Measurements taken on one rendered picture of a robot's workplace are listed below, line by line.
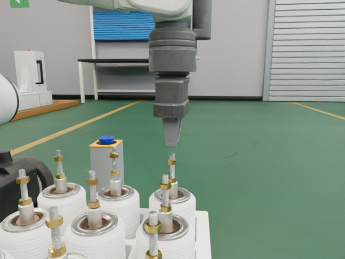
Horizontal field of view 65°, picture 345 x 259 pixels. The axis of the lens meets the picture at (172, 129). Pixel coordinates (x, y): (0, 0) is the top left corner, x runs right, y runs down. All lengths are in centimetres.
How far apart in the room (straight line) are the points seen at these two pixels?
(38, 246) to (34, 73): 367
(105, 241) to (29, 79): 373
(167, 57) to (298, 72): 512
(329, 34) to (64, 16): 495
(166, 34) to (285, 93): 507
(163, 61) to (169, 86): 4
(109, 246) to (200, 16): 41
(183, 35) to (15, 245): 43
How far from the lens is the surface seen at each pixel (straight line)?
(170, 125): 50
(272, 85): 544
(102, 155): 72
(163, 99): 48
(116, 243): 47
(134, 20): 550
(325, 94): 573
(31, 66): 411
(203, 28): 51
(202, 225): 61
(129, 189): 60
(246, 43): 546
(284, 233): 98
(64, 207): 60
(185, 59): 48
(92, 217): 47
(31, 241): 51
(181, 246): 44
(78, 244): 46
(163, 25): 50
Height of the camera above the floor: 49
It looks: 11 degrees down
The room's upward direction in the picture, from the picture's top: straight up
